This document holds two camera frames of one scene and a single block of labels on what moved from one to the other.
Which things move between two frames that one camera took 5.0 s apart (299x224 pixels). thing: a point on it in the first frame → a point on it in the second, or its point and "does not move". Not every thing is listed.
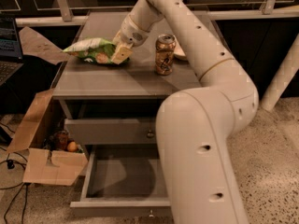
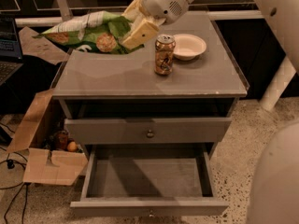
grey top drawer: x=112 y=131 does not move
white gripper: x=130 y=32 → x=163 y=2
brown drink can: x=164 y=53 does not move
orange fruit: x=72 y=147 does not move
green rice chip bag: x=95 y=50 → x=100 y=32
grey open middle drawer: x=123 y=180 does not move
